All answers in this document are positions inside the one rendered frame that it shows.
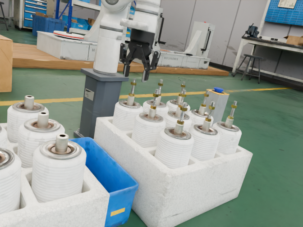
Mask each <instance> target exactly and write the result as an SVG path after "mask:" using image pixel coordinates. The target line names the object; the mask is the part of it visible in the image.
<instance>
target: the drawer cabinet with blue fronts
mask: <svg viewBox="0 0 303 227"><path fill-rule="evenodd" d="M47 3H48V0H23V17H22V28H21V30H22V31H28V32H32V14H36V12H39V13H44V15H47ZM14 18H16V19H19V0H14ZM14 25H15V28H17V29H20V28H19V27H18V21H15V20H14Z"/></svg>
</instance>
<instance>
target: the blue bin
mask: <svg viewBox="0 0 303 227"><path fill-rule="evenodd" d="M69 141H73V142H76V143H77V144H79V145H80V146H81V147H82V148H83V149H84V150H85V152H86V162H85V165H86V167H87V168H88V169H89V170H90V171H91V173H92V174H93V175H94V176H95V177H96V179H97V180H98V181H99V182H100V183H101V184H102V186H103V187H104V188H105V189H106V190H107V192H108V193H109V194H110V197H109V203H108V208H107V213H106V220H105V226H104V227H117V226H119V225H122V224H124V223H126V222H127V221H128V219H129V215H130V211H131V207H132V204H133V199H134V196H135V193H136V191H137V190H138V186H139V184H138V182H137V181H136V180H135V179H134V178H132V177H131V176H130V175H129V174H128V173H127V172H126V171H125V170H124V169H123V168H122V167H121V166H120V165H119V164H118V163H117V162H116V161H115V160H114V159H113V158H112V157H111V156H110V155H109V154H108V153H107V152H106V151H104V150H103V149H102V148H101V147H100V146H99V145H98V144H97V143H96V142H95V141H94V140H93V139H92V138H90V137H82V138H74V139H69Z"/></svg>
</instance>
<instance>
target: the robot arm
mask: <svg viewBox="0 0 303 227"><path fill-rule="evenodd" d="M132 1H134V0H101V2H102V4H103V5H104V7H105V10H104V15H103V18H102V20H101V21H100V28H99V34H98V42H97V47H96V50H95V58H94V65H93V70H94V72H96V73H98V74H102V75H108V76H115V75H116V73H117V67H118V61H119V60H120V62H122V63H124V69H123V75H124V77H128V76H129V71H130V64H131V62H132V61H133V60H134V59H139V60H142V63H143V66H144V71H143V75H142V82H146V81H147V80H148V78H149V73H150V71H151V70H156V68H157V65H158V61H159V58H160V55H161V52H160V51H155V50H153V47H152V45H153V42H154V38H155V33H156V27H157V18H158V13H159V8H160V2H161V0H137V4H136V9H135V14H134V17H133V20H127V19H126V18H127V13H128V8H129V3H130V2H132ZM124 26H125V27H131V28H132V29H131V34H130V42H129V44H126V43H121V42H122V35H123V30H124ZM128 48H129V51H130V52H129V54H128V55H127V50H128ZM151 53H152V57H153V58H152V61H151V64H150V58H149V55H150V54H151Z"/></svg>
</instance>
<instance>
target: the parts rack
mask: <svg viewBox="0 0 303 227"><path fill-rule="evenodd" d="M60 2H62V3H67V5H66V7H65V9H66V8H67V6H68V5H69V14H68V24H66V23H65V25H67V26H64V29H66V30H67V32H75V33H81V34H87V33H88V32H89V30H82V29H76V28H71V18H72V9H73V5H75V6H79V7H83V8H87V9H92V10H96V11H100V10H101V6H98V5H93V4H90V3H86V2H82V1H79V0H56V12H55V19H59V18H60V17H61V15H62V14H63V12H64V11H65V9H64V10H63V12H62V13H61V15H60V16H59V7H60ZM133 17H134V15H132V14H129V18H133ZM125 41H130V37H125Z"/></svg>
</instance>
